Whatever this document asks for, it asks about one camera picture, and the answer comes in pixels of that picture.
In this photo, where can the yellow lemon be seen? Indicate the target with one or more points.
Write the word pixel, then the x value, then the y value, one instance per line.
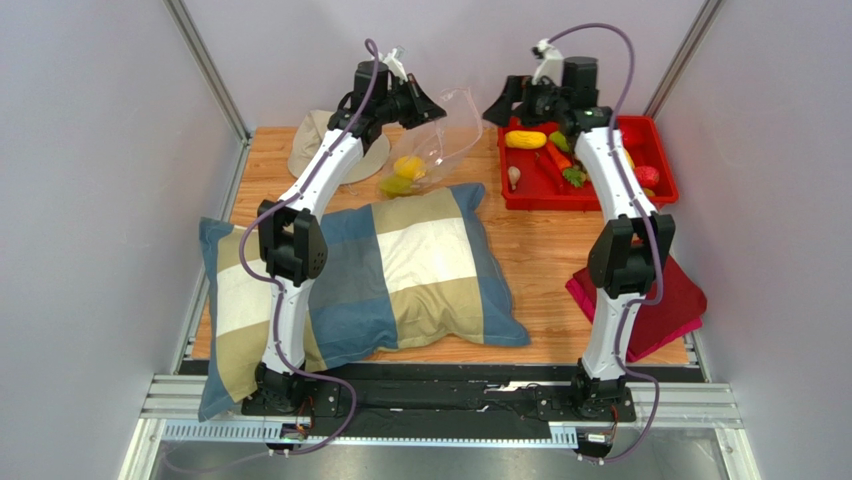
pixel 410 167

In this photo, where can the yellow banana bunch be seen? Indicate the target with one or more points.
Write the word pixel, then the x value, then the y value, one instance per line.
pixel 629 159

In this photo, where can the clear zip top bag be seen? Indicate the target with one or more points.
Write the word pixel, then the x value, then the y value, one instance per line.
pixel 442 144

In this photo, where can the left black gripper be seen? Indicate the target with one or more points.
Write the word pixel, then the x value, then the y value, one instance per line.
pixel 424 110

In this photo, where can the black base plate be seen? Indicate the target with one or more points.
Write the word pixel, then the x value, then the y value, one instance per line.
pixel 427 402

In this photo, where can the folded red cloth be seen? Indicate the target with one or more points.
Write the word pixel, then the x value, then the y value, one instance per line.
pixel 678 313

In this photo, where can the green pear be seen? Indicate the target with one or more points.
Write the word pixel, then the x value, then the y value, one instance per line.
pixel 560 141

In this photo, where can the yellow corn cob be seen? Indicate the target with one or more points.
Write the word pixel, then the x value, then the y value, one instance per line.
pixel 525 139

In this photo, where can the red chili pepper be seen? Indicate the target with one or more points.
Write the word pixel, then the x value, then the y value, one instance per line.
pixel 545 163

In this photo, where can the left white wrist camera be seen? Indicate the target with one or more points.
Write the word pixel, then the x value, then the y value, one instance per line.
pixel 393 60

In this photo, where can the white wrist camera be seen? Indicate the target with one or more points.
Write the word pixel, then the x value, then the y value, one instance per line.
pixel 550 63
pixel 393 60

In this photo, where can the plaid pillow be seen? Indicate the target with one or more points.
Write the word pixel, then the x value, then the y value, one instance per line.
pixel 401 274

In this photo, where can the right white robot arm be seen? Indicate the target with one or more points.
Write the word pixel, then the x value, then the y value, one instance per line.
pixel 627 260

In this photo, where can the red plastic tray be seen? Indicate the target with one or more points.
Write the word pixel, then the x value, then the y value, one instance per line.
pixel 536 192

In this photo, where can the aluminium frame rail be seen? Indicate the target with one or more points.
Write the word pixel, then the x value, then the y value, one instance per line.
pixel 670 405

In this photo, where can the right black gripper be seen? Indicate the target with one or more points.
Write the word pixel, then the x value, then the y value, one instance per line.
pixel 519 98

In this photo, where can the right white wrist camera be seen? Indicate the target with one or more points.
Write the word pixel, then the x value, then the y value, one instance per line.
pixel 550 63

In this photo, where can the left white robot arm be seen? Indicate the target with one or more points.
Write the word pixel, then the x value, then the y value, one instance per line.
pixel 291 243

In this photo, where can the orange carrot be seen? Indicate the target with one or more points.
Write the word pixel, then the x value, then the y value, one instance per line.
pixel 570 173

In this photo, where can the garlic bulb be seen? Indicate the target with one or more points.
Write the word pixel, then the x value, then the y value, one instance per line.
pixel 514 175

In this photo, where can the beige bucket hat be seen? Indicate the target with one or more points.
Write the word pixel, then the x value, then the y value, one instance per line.
pixel 308 139

